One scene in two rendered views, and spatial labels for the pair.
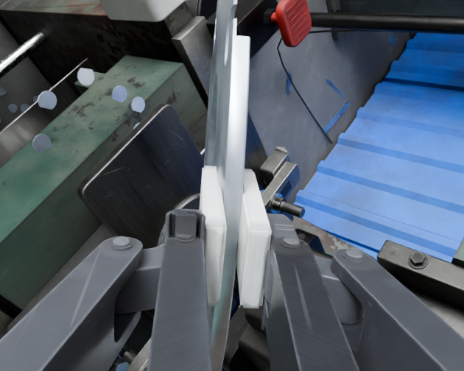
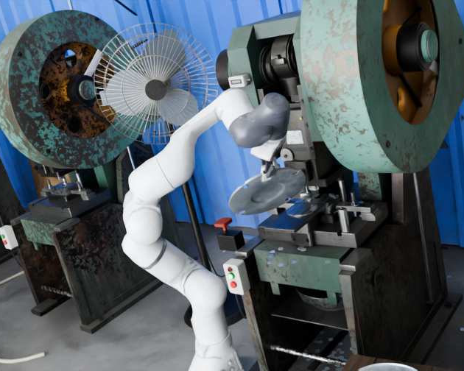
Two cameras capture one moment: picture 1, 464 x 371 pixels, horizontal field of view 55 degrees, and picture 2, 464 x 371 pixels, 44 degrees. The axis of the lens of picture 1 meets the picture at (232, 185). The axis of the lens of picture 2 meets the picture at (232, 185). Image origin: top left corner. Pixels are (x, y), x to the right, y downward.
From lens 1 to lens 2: 1.75 m
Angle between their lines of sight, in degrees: 24
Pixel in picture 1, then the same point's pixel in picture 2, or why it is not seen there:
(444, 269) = not seen: hidden behind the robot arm
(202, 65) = (250, 246)
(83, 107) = (284, 276)
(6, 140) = (318, 321)
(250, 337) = (315, 177)
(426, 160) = (244, 167)
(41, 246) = (327, 251)
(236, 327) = (317, 182)
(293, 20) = (224, 221)
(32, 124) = (308, 317)
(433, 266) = not seen: hidden behind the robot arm
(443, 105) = (206, 176)
